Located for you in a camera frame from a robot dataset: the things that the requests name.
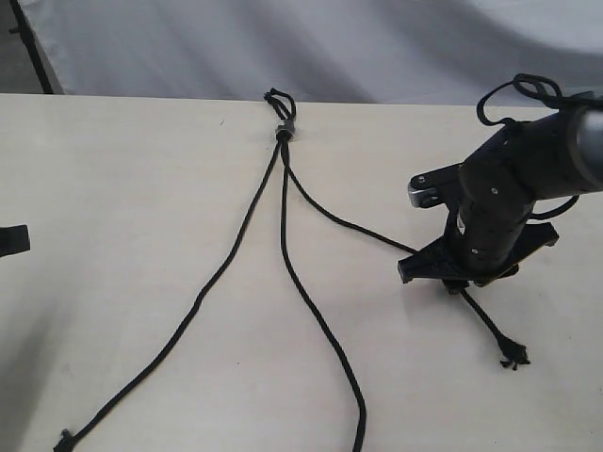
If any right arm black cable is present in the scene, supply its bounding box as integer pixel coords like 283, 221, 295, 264
475, 73, 599, 128

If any grey backdrop cloth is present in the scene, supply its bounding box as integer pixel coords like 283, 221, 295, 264
22, 1, 602, 105

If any black cable bundle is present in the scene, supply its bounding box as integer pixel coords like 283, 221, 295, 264
264, 88, 530, 370

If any grey metal cable clamp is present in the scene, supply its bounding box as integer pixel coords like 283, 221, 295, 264
275, 120, 296, 141

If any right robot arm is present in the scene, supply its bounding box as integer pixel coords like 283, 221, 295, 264
398, 105, 602, 285

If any black stand pole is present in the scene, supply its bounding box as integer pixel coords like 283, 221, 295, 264
8, 0, 55, 95

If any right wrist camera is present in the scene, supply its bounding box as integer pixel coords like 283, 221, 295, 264
407, 163, 463, 209

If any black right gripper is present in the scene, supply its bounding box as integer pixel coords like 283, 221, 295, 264
398, 187, 560, 283

